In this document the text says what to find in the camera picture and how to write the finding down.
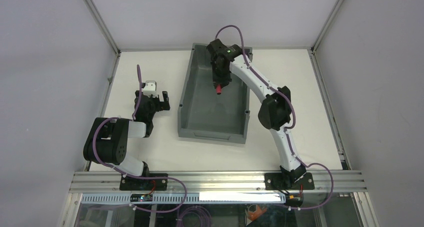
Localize red handled black screwdriver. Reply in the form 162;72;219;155
215;84;222;95

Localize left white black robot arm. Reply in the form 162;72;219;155
83;90;170;180

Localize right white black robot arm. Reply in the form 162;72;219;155
206;38;306;190

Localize grey plastic storage bin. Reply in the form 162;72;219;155
177;43;250;144

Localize orange object under table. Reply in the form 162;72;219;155
246;204;267;221

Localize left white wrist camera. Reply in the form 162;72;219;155
142;80;158;98

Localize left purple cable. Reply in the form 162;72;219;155
92;64;188;214

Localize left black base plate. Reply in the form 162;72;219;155
119;173;168;191

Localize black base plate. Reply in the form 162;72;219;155
119;173;168;191
264;172;315;191

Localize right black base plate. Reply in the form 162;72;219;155
264;172;315;191

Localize white slotted cable duct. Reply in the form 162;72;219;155
81;192;286;205

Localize coiled purple cable below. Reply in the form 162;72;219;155
175;205;213;227

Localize aluminium profile rail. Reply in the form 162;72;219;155
69;170;367;194

